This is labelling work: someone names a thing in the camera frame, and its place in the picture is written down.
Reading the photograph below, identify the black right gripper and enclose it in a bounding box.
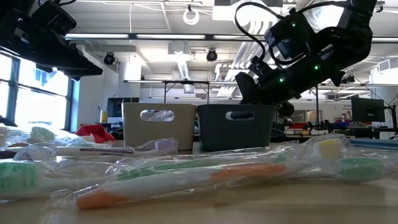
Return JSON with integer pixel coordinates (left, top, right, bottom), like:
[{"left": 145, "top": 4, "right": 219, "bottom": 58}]
[{"left": 234, "top": 43, "right": 343, "bottom": 119}]

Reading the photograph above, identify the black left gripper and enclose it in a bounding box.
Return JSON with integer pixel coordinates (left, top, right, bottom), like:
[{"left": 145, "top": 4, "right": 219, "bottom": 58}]
[{"left": 0, "top": 12, "right": 104, "bottom": 82}]

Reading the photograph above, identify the green toothbrush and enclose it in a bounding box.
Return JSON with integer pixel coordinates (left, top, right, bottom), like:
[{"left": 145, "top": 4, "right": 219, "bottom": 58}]
[
  {"left": 29, "top": 126, "right": 82, "bottom": 144},
  {"left": 0, "top": 155, "right": 290, "bottom": 200},
  {"left": 334, "top": 156, "right": 386, "bottom": 184}
]

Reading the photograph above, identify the purple toothbrush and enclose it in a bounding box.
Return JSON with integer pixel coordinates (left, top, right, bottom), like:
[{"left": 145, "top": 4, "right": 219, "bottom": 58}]
[{"left": 55, "top": 138, "right": 180, "bottom": 157}]

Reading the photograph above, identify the dark grey plastic bin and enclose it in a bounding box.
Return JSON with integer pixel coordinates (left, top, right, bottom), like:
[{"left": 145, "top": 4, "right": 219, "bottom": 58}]
[{"left": 197, "top": 104, "right": 276, "bottom": 152}]

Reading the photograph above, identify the black computer monitor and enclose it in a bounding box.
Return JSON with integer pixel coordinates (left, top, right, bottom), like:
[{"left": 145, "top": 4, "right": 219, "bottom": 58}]
[
  {"left": 107, "top": 96, "right": 140, "bottom": 118},
  {"left": 351, "top": 96, "right": 386, "bottom": 123}
]

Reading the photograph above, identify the red cloth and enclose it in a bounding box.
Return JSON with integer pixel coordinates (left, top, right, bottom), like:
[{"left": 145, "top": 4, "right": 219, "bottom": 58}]
[{"left": 74, "top": 124, "right": 116, "bottom": 144}]

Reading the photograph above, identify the beige plastic bin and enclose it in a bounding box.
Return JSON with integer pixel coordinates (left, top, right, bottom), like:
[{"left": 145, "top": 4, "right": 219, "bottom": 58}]
[{"left": 121, "top": 102, "right": 198, "bottom": 152}]

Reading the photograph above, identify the black workbench frame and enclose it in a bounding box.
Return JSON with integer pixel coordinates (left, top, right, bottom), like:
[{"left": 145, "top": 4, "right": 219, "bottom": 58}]
[{"left": 161, "top": 80, "right": 321, "bottom": 125}]

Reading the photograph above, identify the white cable ring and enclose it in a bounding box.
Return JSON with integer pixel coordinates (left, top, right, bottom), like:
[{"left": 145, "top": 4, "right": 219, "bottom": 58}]
[{"left": 182, "top": 8, "right": 200, "bottom": 26}]

